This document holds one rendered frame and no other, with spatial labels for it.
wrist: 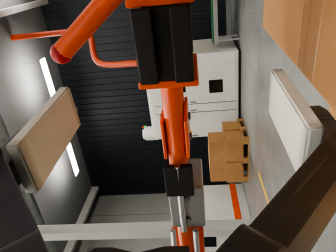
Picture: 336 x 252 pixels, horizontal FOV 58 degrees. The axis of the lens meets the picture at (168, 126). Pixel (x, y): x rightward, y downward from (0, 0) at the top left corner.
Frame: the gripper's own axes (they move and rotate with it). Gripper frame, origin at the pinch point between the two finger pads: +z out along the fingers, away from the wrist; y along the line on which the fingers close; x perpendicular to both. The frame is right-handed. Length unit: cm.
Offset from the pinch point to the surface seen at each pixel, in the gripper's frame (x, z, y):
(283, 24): -1.0, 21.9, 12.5
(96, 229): -239, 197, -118
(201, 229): -29.8, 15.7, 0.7
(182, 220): -21.6, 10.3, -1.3
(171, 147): -10.9, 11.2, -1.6
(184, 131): -8.8, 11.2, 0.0
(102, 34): -225, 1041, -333
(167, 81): -2.4, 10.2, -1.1
